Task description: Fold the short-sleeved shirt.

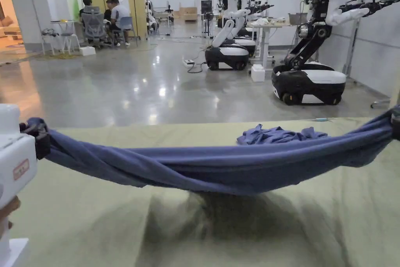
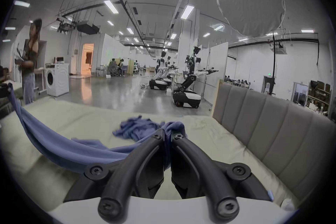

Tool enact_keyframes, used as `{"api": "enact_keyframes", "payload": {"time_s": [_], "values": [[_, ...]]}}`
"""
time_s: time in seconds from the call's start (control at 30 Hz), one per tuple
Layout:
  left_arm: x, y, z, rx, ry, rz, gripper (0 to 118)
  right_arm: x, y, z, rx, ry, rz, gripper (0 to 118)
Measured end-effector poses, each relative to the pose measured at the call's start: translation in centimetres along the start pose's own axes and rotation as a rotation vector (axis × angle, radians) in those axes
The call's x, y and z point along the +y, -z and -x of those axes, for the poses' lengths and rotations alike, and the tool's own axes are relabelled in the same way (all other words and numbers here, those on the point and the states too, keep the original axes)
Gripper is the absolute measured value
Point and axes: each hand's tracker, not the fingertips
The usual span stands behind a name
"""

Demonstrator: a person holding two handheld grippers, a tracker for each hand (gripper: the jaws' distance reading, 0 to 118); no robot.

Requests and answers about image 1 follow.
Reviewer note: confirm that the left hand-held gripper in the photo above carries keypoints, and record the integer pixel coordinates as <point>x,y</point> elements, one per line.
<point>12,151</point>

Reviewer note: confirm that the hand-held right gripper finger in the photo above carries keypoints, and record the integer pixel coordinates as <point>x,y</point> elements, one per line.
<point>396,127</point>

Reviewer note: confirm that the dark blue shirt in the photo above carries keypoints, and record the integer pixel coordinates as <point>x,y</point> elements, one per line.
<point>200,167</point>

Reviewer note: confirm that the person's left hand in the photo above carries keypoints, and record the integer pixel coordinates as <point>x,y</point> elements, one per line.
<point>9,209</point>

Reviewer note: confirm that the pale blue slim object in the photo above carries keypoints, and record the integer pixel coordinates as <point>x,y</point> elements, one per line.
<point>322,119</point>

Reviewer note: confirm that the flat white foam box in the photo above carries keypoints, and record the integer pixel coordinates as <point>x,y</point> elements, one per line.
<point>87,51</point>

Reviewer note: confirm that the white black wheeled humanoid robot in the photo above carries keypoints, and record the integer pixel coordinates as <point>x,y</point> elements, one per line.
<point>247,4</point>
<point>312,73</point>
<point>228,51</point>

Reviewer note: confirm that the bed with pale green sheet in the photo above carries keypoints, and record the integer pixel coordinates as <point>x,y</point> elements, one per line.
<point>93,226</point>

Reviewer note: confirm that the crumpled dark blue garment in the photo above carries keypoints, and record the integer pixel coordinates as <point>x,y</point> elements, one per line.
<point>278,135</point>

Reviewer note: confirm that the group of people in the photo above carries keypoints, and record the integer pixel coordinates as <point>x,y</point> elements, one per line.
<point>115,16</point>

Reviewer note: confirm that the white power strip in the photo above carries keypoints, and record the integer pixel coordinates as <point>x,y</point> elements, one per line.
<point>188,62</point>

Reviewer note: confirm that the brown cardboard carton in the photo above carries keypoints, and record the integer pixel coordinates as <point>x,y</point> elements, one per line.
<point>188,14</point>

